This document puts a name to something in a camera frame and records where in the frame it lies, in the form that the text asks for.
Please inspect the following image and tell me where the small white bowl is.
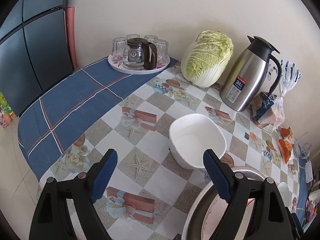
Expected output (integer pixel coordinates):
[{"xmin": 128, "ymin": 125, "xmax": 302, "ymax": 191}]
[{"xmin": 278, "ymin": 182, "xmax": 290, "ymax": 206}]

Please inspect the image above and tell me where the floral rimmed plate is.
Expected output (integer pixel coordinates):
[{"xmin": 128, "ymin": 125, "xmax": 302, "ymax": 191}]
[{"xmin": 201, "ymin": 196, "xmax": 228, "ymax": 240}]

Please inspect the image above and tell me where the white square bowl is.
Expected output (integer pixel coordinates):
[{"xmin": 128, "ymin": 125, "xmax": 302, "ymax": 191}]
[{"xmin": 169, "ymin": 113, "xmax": 227, "ymax": 170}]

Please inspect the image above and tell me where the red rimmed white bowl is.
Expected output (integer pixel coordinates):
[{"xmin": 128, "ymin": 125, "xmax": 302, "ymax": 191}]
[{"xmin": 246, "ymin": 198, "xmax": 255, "ymax": 207}]

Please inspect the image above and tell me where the stainless steel basin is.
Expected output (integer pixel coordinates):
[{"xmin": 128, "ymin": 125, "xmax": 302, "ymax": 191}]
[{"xmin": 181, "ymin": 166, "xmax": 266, "ymax": 239}]

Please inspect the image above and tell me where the orange snack packet front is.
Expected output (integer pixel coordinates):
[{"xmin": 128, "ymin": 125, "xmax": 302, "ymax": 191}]
[{"xmin": 278, "ymin": 139, "xmax": 293, "ymax": 164}]

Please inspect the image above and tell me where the orange snack packet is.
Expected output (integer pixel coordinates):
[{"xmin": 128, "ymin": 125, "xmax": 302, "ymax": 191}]
[
  {"xmin": 280, "ymin": 127, "xmax": 293, "ymax": 139},
  {"xmin": 278, "ymin": 139, "xmax": 293, "ymax": 164}
]

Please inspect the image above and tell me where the clear glass mug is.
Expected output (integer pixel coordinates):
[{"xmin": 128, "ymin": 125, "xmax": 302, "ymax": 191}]
[{"xmin": 293, "ymin": 132, "xmax": 312, "ymax": 159}]

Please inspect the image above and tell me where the orange snack packet back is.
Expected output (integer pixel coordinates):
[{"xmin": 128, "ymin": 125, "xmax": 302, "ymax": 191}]
[{"xmin": 280, "ymin": 127, "xmax": 293, "ymax": 139}]

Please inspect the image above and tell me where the blue plaid tablecloth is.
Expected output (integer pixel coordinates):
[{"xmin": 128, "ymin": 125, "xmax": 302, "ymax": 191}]
[{"xmin": 17, "ymin": 56, "xmax": 181, "ymax": 181}]

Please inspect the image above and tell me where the checkered patterned tablecloth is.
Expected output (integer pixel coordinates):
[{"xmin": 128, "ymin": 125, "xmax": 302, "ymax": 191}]
[{"xmin": 40, "ymin": 66, "xmax": 299, "ymax": 239}]

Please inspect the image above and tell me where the bagged sliced bread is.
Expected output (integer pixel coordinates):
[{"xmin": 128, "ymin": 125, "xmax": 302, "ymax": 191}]
[{"xmin": 250, "ymin": 60, "xmax": 301, "ymax": 132}]

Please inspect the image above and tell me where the stainless steel thermos jug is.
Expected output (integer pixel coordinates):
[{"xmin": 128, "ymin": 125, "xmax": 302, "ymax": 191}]
[{"xmin": 220, "ymin": 36, "xmax": 282, "ymax": 112}]

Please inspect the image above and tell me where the dark blue refrigerator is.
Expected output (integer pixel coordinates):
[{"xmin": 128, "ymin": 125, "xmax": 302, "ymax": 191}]
[{"xmin": 1, "ymin": 0, "xmax": 74, "ymax": 116}]

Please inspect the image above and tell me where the napa cabbage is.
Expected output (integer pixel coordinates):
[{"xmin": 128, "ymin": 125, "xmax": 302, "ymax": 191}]
[{"xmin": 181, "ymin": 30, "xmax": 234, "ymax": 88}]

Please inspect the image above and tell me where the white floral tray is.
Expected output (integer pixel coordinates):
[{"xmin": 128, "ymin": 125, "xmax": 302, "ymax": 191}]
[{"xmin": 107, "ymin": 54, "xmax": 171, "ymax": 75}]

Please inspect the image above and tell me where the pink rolled mat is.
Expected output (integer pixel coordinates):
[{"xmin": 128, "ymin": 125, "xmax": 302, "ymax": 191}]
[{"xmin": 65, "ymin": 7, "xmax": 78, "ymax": 70}]

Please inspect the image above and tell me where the glass teapot brown handle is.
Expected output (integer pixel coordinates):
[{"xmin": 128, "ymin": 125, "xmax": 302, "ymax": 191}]
[{"xmin": 123, "ymin": 38, "xmax": 157, "ymax": 70}]

